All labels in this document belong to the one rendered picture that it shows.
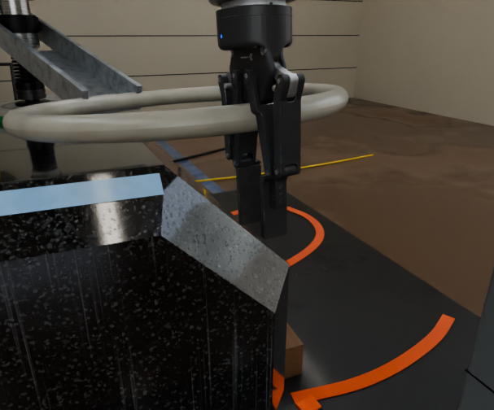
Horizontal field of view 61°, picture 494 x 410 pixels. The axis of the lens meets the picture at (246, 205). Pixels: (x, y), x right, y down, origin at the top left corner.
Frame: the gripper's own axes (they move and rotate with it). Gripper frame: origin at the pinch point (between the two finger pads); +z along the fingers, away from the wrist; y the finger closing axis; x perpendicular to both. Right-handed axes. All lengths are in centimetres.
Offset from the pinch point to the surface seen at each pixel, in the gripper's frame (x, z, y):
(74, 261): 18.8, 10.3, 20.5
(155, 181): 4.7, 1.9, 24.4
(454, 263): -150, 81, 71
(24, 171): 22.2, -0.9, 33.6
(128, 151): 5.0, -0.9, 37.1
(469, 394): -46, 50, -1
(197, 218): -1.2, 9.0, 22.6
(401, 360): -74, 81, 37
